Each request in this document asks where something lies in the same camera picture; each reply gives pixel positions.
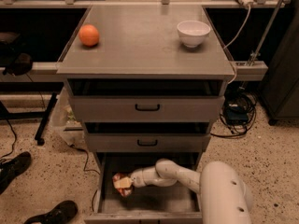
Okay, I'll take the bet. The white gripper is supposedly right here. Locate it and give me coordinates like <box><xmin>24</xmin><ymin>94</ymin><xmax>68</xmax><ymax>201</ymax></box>
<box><xmin>113</xmin><ymin>169</ymin><xmax>146</xmax><ymax>189</ymax></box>

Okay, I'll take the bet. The red coke can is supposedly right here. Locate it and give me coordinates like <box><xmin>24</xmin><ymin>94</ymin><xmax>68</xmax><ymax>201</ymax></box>
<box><xmin>112</xmin><ymin>173</ymin><xmax>133</xmax><ymax>197</ymax></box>

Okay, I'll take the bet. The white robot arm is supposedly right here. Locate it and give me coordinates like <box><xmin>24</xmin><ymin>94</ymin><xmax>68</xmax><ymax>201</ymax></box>
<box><xmin>112</xmin><ymin>159</ymin><xmax>253</xmax><ymax>224</ymax></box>

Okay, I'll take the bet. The bottom grey drawer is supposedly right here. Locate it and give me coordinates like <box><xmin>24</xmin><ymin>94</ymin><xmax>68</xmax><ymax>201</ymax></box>
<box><xmin>84</xmin><ymin>152</ymin><xmax>203</xmax><ymax>224</ymax></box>

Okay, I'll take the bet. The grey drawer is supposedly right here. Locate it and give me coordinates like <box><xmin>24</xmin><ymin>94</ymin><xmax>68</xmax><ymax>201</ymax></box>
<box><xmin>84</xmin><ymin>152</ymin><xmax>203</xmax><ymax>224</ymax></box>
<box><xmin>68</xmin><ymin>78</ymin><xmax>224</xmax><ymax>122</ymax></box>
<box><xmin>85</xmin><ymin>122</ymin><xmax>210</xmax><ymax>152</ymax></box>

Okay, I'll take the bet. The middle grey drawer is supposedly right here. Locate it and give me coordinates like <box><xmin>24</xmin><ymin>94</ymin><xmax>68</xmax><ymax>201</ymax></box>
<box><xmin>85</xmin><ymin>122</ymin><xmax>210</xmax><ymax>152</ymax></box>

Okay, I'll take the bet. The top grey drawer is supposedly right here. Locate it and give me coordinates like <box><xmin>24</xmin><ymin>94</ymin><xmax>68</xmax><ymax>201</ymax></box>
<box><xmin>68</xmin><ymin>78</ymin><xmax>224</xmax><ymax>122</ymax></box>

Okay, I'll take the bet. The grey drawer cabinet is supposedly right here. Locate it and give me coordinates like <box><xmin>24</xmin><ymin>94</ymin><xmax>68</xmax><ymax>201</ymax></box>
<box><xmin>56</xmin><ymin>5</ymin><xmax>235</xmax><ymax>224</ymax></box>

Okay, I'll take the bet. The black shoe lower left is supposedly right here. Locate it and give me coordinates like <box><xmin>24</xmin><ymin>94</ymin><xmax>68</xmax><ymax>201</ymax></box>
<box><xmin>24</xmin><ymin>201</ymin><xmax>78</xmax><ymax>224</ymax></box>

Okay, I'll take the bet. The black shoe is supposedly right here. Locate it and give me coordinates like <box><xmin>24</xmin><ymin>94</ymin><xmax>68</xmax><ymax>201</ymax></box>
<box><xmin>24</xmin><ymin>201</ymin><xmax>78</xmax><ymax>224</ymax></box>
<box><xmin>0</xmin><ymin>152</ymin><xmax>32</xmax><ymax>194</ymax></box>

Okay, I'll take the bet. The clear plastic bag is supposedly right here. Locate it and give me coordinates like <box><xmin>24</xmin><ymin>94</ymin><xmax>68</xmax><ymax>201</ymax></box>
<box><xmin>50</xmin><ymin>88</ymin><xmax>84</xmax><ymax>146</ymax></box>

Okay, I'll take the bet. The black table leg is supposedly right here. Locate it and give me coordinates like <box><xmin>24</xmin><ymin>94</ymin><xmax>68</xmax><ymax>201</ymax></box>
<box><xmin>0</xmin><ymin>92</ymin><xmax>57</xmax><ymax>146</ymax></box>

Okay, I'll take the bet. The black shoe upper left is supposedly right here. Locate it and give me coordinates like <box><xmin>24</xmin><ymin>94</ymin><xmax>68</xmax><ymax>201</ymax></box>
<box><xmin>0</xmin><ymin>152</ymin><xmax>32</xmax><ymax>194</ymax></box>

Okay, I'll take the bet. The orange fruit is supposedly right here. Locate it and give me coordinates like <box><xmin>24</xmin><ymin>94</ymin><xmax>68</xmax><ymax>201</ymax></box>
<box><xmin>78</xmin><ymin>24</ymin><xmax>100</xmax><ymax>47</ymax></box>

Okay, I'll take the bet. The white bowl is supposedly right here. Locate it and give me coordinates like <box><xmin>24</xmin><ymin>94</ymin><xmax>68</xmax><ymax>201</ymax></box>
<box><xmin>177</xmin><ymin>21</ymin><xmax>211</xmax><ymax>48</ymax></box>

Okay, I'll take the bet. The black floor cable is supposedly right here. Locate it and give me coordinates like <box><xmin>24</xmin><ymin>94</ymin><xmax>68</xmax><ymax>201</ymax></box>
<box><xmin>68</xmin><ymin>143</ymin><xmax>102</xmax><ymax>213</ymax></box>

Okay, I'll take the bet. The black cable bundle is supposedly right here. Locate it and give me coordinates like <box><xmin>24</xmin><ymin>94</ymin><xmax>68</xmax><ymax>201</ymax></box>
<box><xmin>210</xmin><ymin>91</ymin><xmax>258</xmax><ymax>139</ymax></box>

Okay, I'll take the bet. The white power cable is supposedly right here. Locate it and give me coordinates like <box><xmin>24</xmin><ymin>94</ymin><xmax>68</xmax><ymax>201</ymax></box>
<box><xmin>222</xmin><ymin>3</ymin><xmax>252</xmax><ymax>85</ymax></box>

